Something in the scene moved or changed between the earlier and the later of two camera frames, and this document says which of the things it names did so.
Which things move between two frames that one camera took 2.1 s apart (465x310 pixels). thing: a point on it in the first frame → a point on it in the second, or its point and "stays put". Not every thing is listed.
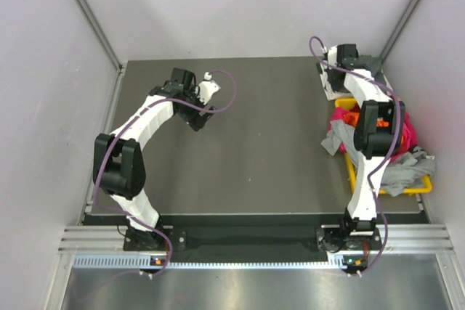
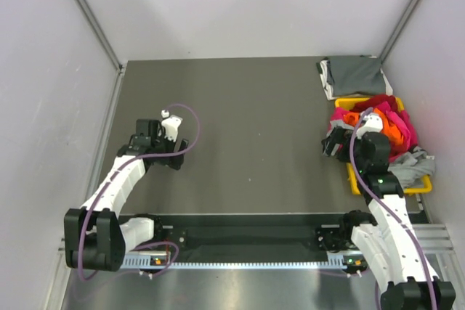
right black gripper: (336, 88) → (336, 136)
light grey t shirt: (401, 170) stays put
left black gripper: (195, 120) → (174, 162)
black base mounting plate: (255, 237) stays put
